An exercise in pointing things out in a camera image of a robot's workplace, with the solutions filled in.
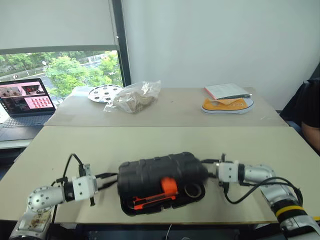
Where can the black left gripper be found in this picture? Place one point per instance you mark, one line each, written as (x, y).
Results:
(97, 185)

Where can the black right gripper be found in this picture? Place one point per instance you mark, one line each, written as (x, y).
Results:
(217, 171)

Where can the black case with orange latches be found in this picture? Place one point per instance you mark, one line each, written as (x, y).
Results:
(155, 170)

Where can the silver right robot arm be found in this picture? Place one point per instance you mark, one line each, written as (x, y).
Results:
(275, 190)

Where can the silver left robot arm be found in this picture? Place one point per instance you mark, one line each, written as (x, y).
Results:
(42, 197)

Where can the orange tape measure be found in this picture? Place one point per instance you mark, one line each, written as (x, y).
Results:
(168, 185)

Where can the orange utility knife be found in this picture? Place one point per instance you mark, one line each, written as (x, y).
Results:
(152, 200)

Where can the yellow canvas shoe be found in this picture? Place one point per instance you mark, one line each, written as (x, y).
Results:
(225, 106)

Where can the white booklet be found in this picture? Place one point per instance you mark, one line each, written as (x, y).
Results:
(225, 90)

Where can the clear plastic bag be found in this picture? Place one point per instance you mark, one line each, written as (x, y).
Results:
(136, 98)

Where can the white disc with dark spots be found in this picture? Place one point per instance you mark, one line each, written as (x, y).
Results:
(102, 93)

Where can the person in dark clothes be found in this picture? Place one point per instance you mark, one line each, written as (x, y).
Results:
(307, 117)

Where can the open laptop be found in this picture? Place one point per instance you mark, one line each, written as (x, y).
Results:
(25, 100)

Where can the white roller blind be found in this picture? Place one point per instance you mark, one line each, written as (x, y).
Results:
(55, 25)

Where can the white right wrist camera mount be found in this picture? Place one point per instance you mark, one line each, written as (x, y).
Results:
(227, 171)

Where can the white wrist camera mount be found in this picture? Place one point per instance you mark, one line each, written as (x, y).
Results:
(227, 171)
(83, 186)

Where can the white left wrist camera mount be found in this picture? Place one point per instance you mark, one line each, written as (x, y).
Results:
(83, 186)

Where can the black window frame post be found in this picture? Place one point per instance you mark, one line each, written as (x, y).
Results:
(123, 50)

